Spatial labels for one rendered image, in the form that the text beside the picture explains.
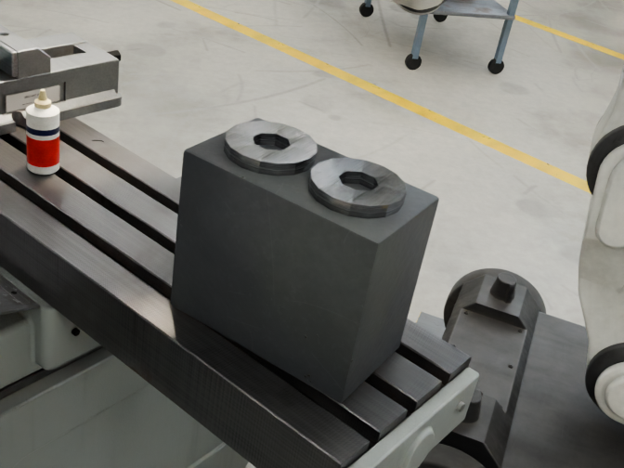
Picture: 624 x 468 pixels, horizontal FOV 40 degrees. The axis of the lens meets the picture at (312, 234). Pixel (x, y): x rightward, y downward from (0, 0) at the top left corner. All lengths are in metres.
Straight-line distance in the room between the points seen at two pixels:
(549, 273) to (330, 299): 2.22
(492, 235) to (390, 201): 2.32
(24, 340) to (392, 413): 0.47
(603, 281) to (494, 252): 1.67
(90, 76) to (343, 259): 0.66
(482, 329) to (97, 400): 0.70
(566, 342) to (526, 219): 1.63
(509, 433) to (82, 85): 0.83
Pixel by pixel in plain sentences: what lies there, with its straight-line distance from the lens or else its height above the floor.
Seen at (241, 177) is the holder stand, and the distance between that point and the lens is 0.80.
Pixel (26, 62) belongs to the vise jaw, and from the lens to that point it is 1.25.
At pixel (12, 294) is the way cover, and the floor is 0.85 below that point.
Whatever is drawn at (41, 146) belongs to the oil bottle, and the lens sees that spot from 1.14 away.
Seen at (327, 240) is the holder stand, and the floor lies 1.09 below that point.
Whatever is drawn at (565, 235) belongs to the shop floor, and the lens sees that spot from 3.24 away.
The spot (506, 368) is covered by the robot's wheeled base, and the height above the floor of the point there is 0.59.
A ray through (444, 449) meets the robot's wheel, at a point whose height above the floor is 0.60.
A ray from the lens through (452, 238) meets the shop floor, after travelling 3.00.
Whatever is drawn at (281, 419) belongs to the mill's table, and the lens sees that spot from 0.82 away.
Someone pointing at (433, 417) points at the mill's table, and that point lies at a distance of 0.89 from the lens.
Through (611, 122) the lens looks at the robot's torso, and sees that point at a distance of 1.24.
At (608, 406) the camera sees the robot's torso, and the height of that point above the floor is 0.65.
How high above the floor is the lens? 1.49
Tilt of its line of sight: 32 degrees down
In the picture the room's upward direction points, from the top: 10 degrees clockwise
